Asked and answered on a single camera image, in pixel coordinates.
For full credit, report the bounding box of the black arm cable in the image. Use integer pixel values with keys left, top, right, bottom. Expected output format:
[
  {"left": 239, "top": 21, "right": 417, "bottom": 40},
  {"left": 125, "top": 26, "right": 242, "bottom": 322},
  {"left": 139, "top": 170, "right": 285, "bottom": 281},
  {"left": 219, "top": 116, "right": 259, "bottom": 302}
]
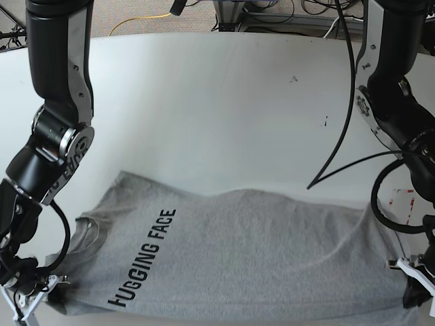
[
  {"left": 307, "top": 0, "right": 435, "bottom": 235},
  {"left": 33, "top": 200, "right": 72, "bottom": 272}
]

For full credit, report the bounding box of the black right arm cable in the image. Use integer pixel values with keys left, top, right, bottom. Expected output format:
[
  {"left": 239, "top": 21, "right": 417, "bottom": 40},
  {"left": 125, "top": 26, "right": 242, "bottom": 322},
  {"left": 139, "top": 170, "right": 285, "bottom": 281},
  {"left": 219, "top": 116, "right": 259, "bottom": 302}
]
[{"left": 33, "top": 200, "right": 72, "bottom": 272}]

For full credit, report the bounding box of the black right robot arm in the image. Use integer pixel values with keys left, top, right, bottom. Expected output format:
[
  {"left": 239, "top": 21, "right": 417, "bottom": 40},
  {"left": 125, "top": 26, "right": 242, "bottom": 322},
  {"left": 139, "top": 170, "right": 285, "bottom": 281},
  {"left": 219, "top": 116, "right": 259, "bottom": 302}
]
[{"left": 1, "top": 1, "right": 94, "bottom": 295}]

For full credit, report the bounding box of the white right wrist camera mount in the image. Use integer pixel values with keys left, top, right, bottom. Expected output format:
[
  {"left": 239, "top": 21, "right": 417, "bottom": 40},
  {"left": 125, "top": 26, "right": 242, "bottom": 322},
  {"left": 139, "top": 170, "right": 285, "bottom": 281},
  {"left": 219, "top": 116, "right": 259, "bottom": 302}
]
[{"left": 1, "top": 275, "right": 70, "bottom": 325}]

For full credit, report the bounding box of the grey T-shirt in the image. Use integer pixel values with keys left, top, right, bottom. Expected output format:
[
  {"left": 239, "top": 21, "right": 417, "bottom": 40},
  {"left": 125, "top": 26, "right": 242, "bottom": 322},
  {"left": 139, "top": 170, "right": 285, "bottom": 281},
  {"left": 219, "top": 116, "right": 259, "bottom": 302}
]
[{"left": 48, "top": 172, "right": 418, "bottom": 325}]

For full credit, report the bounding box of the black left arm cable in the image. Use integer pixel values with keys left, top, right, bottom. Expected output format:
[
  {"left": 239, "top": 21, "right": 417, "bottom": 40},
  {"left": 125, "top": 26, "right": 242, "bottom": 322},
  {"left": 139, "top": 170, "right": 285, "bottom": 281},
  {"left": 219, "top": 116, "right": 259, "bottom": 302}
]
[{"left": 307, "top": 0, "right": 435, "bottom": 235}]

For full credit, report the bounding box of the aluminium frame stand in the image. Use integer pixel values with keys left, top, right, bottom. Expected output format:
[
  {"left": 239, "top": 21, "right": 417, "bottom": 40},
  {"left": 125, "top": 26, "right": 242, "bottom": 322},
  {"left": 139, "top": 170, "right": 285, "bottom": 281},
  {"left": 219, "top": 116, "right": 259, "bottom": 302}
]
[{"left": 213, "top": 1, "right": 246, "bottom": 32}]

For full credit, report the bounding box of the yellow cable on floor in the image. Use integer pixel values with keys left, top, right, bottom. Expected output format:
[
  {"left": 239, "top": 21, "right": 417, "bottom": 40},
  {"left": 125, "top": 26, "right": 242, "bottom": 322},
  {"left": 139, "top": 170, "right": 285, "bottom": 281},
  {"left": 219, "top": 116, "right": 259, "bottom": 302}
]
[{"left": 108, "top": 12, "right": 172, "bottom": 37}]

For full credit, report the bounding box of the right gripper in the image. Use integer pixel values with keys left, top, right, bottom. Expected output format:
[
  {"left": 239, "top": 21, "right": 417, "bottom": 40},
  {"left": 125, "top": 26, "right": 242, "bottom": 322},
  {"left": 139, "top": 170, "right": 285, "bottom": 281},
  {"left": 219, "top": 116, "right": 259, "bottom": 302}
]
[{"left": 1, "top": 237, "right": 49, "bottom": 296}]

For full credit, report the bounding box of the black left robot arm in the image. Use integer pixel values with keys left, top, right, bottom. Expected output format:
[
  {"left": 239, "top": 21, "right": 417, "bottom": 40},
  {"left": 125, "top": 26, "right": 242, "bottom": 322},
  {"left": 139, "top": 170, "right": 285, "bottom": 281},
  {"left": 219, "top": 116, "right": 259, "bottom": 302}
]
[{"left": 355, "top": 1, "right": 434, "bottom": 285}]

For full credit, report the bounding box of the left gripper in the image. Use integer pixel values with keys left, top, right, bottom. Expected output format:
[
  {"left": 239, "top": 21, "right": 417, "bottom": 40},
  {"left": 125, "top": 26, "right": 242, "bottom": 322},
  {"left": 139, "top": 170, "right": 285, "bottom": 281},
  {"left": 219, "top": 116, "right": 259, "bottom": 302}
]
[{"left": 403, "top": 215, "right": 434, "bottom": 308}]

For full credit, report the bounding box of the red tape rectangle marking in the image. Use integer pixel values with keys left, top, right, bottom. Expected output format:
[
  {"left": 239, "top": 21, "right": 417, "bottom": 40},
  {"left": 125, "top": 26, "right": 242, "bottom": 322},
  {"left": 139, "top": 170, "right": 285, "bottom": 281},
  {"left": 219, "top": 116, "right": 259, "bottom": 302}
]
[{"left": 388, "top": 189, "right": 416, "bottom": 225}]

